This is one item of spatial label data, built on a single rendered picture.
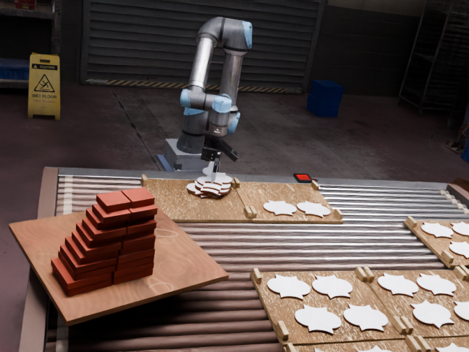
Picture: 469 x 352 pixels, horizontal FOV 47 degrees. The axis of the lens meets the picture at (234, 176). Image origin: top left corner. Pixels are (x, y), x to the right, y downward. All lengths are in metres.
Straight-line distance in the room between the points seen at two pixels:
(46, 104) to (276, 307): 4.22
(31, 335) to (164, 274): 0.39
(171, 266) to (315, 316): 0.47
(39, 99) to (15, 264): 2.47
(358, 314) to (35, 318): 0.96
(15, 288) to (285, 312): 1.91
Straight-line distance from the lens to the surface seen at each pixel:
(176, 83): 7.12
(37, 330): 1.58
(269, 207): 2.30
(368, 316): 1.83
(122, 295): 1.54
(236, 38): 2.53
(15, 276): 3.40
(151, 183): 2.38
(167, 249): 1.74
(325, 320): 1.75
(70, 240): 1.55
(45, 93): 5.61
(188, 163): 2.66
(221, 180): 2.34
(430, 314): 1.95
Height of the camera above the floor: 1.98
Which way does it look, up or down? 24 degrees down
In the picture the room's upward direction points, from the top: 10 degrees clockwise
